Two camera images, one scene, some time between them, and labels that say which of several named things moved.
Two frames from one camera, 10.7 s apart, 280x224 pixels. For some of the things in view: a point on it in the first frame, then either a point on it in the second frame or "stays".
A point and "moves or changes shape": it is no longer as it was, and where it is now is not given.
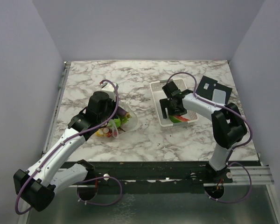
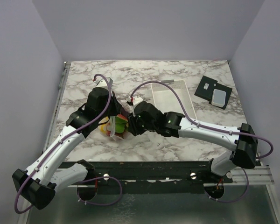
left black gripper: [113, 103] stays
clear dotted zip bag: [126, 121] moves or changes shape
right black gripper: [164, 103] to [133, 129]
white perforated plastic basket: [158, 94] stays
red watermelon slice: [178, 119] moves or changes shape
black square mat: [206, 86] stays
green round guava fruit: [117, 122] to [119, 128]
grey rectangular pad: [219, 96] stays
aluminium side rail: [52, 126] stays
